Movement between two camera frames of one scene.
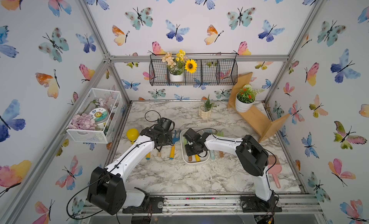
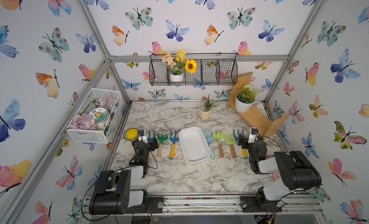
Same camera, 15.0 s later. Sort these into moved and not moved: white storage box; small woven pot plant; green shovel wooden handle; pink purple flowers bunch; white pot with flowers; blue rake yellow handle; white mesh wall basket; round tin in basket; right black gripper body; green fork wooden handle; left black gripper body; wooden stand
Moved: left black gripper body; green fork wooden handle; blue rake yellow handle; right black gripper body
Not moved: round tin in basket; pink purple flowers bunch; white pot with flowers; green shovel wooden handle; small woven pot plant; white storage box; white mesh wall basket; wooden stand
